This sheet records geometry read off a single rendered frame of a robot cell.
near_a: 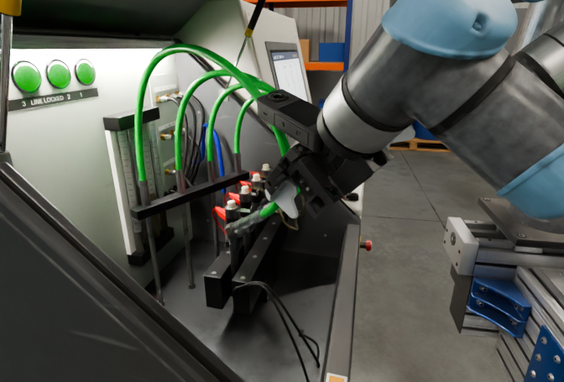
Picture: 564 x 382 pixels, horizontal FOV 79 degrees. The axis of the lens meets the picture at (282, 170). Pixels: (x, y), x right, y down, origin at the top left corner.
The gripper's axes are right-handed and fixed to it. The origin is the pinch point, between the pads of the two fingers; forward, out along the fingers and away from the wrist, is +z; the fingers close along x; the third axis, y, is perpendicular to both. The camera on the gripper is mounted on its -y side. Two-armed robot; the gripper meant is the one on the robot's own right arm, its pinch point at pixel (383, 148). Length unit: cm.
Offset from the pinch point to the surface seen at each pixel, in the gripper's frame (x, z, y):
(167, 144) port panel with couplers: 10, 6, -57
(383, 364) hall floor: 60, 123, 13
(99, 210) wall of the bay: -17, 13, -57
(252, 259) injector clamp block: -9.2, 25.1, -26.0
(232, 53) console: 23, -18, -42
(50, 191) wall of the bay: -26, 5, -57
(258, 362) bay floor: -22, 40, -21
